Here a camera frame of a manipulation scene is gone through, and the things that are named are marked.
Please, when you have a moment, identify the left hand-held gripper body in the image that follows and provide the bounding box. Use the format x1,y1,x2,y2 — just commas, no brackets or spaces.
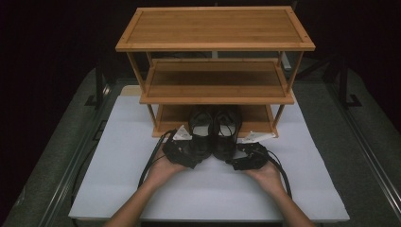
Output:
162,125,203,169

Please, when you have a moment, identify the white table cover sheet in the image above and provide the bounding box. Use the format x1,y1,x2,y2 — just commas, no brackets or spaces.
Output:
68,95,351,223

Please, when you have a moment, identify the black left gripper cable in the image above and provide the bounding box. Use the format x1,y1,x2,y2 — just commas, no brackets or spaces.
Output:
137,128,178,189

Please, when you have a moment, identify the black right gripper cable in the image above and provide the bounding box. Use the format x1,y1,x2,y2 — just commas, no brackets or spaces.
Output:
265,149,293,201

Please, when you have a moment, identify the wooden three-tier shoe rack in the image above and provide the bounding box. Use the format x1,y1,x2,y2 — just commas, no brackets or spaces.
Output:
114,5,317,139

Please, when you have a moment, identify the black leather shoe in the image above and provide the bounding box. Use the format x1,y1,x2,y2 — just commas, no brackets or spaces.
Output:
212,105,244,163
187,105,216,163

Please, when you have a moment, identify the person's right hand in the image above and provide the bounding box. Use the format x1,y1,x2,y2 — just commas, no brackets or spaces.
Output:
243,159,286,198

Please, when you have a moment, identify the black metal stand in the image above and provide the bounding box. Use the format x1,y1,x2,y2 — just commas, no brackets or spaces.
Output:
84,58,112,110
326,56,363,110

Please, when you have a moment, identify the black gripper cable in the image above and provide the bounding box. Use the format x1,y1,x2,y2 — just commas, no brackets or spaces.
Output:
265,149,293,201
137,128,178,189

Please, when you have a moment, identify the person's left hand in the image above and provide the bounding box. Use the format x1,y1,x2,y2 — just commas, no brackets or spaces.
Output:
146,147,187,191

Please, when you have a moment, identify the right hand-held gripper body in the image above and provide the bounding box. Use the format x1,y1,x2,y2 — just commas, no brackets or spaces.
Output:
231,131,277,171

